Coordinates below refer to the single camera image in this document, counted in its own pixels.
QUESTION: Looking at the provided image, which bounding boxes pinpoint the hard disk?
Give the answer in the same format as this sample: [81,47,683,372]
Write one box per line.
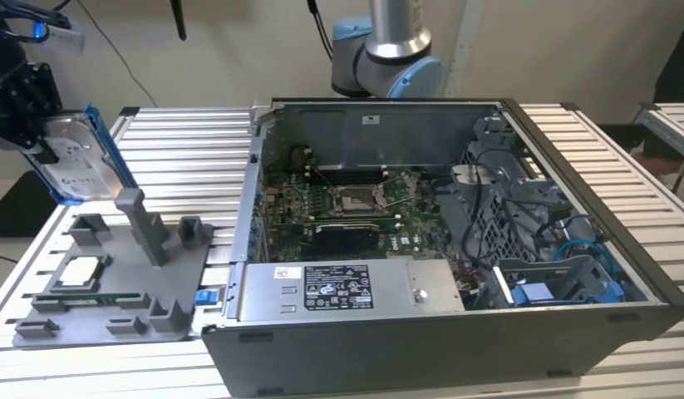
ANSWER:
[20,101,139,207]

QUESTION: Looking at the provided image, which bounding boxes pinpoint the metal slatted side table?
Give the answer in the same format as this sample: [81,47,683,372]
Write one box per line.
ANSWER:
[632,101,684,145]

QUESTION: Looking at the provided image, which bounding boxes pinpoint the black upright rod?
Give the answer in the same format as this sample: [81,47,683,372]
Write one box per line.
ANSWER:
[168,0,188,42]

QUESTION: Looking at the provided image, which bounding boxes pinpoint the black open PC case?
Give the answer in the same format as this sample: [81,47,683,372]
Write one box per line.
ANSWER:
[200,97,684,398]

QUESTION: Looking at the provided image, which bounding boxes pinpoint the grey metal drive cage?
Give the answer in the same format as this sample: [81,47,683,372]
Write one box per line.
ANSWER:
[434,139,584,267]

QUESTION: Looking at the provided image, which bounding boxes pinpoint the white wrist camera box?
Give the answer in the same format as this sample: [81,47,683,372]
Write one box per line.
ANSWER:
[28,12,87,54]

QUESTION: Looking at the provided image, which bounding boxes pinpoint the metal disk bay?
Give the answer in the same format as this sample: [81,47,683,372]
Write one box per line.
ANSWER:
[491,254,626,309]

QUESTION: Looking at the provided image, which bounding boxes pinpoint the silver CPU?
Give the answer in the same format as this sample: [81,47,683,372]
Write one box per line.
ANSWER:
[57,256,114,288]

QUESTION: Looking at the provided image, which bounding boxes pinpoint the grey power supply unit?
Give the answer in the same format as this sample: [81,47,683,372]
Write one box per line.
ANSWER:
[230,259,466,323]

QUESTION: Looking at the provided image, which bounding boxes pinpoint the white wall cable duct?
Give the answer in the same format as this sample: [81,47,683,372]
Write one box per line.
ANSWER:
[450,0,479,99]

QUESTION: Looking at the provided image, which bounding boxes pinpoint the black hanging cable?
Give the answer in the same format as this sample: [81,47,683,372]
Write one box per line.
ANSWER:
[306,0,336,63]

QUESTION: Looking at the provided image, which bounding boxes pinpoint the grey plastic parts rack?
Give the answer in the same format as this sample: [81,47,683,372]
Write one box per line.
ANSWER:
[11,187,215,348]

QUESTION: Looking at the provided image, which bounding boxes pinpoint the green motherboard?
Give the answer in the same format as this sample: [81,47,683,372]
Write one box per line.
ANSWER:
[260,165,471,267]

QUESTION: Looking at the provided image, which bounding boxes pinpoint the CPU socket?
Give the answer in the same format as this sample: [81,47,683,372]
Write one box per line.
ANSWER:
[330,182,387,213]

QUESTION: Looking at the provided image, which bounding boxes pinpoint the blue plastic bay insert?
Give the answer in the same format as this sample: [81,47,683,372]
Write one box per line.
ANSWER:
[511,283,555,308]

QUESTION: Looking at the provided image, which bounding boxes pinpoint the black wire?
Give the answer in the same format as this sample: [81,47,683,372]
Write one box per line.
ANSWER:
[463,147,520,271]

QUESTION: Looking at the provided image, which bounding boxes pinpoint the green RAM stick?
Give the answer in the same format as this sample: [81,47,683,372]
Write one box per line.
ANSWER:
[33,292,144,304]

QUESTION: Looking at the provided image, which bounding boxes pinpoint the black graphics card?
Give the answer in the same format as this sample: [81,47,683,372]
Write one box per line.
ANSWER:
[312,223,380,259]

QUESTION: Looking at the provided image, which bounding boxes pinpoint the light blue wire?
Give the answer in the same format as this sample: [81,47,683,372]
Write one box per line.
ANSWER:
[556,237,610,284]

